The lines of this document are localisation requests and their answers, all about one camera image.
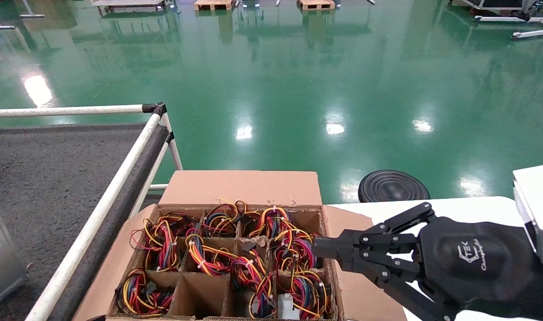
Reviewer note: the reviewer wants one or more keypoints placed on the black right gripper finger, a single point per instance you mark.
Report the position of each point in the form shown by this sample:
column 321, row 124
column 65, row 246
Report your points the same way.
column 333, row 247

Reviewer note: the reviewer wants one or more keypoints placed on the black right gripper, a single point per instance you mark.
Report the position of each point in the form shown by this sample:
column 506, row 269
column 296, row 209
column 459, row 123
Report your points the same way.
column 476, row 263

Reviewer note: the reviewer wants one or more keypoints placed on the brown cardboard divider box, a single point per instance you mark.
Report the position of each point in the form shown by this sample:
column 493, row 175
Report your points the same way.
column 244, row 187

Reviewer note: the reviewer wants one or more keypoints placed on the black round ribbed disc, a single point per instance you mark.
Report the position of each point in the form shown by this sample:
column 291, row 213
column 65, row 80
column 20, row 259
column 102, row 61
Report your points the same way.
column 391, row 187

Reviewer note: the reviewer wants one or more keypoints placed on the dark padded bar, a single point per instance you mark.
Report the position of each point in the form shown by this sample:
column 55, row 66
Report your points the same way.
column 124, row 209

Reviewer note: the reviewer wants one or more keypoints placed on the wooden pallet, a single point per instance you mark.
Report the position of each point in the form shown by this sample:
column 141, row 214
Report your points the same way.
column 214, row 4
column 316, row 4

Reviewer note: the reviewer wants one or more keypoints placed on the dark equipment cart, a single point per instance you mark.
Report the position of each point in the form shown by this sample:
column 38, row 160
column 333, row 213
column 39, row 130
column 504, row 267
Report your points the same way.
column 498, row 4

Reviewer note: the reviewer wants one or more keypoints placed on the grey felt mat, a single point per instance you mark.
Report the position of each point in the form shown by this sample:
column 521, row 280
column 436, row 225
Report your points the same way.
column 39, row 187

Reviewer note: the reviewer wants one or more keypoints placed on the grey low platform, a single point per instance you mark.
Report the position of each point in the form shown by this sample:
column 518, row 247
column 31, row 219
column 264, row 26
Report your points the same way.
column 128, row 3

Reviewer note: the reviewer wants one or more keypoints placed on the white metal floor frame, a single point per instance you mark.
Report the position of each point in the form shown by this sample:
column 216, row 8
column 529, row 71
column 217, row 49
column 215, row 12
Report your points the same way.
column 512, row 19
column 534, row 33

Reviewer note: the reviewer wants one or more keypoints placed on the white pipe table frame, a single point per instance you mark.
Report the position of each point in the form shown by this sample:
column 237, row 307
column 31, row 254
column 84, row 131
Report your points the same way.
column 75, row 110

